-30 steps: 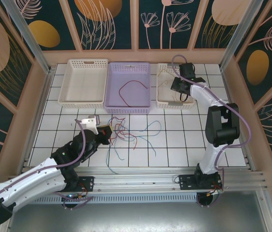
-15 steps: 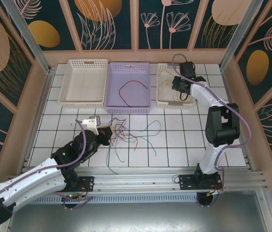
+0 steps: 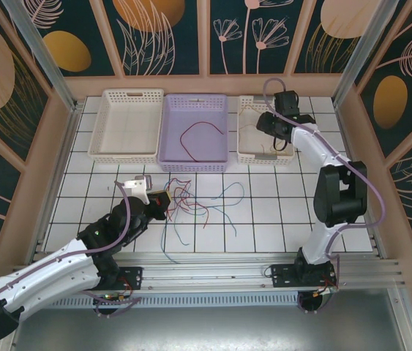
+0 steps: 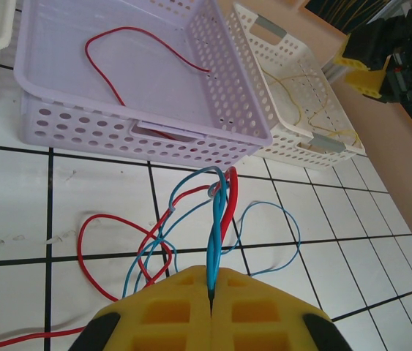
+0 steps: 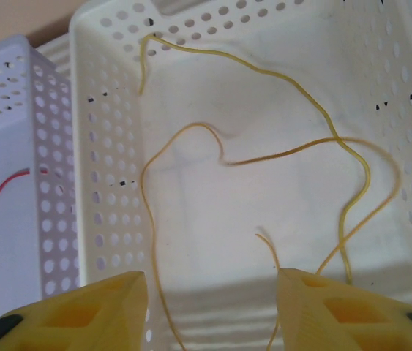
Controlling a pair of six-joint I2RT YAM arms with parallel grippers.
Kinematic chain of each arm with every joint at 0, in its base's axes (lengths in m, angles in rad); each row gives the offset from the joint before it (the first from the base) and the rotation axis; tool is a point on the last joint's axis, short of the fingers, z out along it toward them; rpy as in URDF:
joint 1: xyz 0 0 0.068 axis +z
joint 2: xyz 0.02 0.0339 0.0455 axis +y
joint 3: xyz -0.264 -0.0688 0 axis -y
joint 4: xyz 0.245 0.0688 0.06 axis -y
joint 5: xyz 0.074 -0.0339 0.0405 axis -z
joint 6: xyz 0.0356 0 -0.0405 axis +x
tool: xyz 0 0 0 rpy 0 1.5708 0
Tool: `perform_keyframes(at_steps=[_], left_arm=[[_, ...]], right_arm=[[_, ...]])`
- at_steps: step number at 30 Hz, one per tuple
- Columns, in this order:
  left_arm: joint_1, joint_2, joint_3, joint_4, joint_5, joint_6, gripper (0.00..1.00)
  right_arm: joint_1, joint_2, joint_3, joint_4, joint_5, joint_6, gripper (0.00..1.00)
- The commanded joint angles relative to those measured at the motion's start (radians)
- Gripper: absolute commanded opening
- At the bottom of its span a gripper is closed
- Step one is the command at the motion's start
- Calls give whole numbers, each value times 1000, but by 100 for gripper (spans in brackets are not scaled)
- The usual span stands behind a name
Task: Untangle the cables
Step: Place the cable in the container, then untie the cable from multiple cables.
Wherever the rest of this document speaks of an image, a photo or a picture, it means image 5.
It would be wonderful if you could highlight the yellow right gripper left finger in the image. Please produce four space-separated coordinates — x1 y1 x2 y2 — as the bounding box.
0 269 149 351

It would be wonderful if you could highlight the orange thin wire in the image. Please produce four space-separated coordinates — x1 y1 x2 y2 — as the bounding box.
141 122 402 351

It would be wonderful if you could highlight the yellow thin wire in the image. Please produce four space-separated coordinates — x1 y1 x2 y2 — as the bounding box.
138 31 371 286

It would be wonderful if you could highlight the purple perforated basket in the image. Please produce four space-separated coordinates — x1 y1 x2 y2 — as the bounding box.
0 34 82 322

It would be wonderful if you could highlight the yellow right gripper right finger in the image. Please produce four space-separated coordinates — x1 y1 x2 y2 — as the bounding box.
277 268 412 351

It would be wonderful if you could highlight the white basket with grey handles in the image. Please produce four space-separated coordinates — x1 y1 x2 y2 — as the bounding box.
68 0 412 351

